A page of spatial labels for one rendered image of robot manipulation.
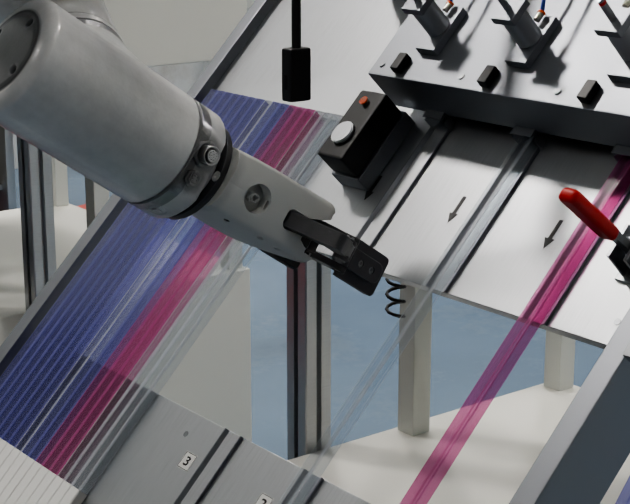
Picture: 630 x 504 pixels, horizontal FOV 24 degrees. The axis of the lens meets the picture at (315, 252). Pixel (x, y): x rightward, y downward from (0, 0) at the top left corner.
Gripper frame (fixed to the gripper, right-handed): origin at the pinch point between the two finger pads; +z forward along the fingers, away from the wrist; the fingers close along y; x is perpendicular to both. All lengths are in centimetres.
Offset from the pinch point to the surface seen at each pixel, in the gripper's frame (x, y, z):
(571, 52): -24.0, -4.3, 9.2
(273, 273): -35, 299, 234
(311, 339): 2, 49, 45
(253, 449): 15.6, 7.8, 8.3
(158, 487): 22.2, 15.4, 7.2
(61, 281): 9.5, 47.0, 8.4
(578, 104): -19.3, -8.2, 8.4
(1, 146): -34, 389, 169
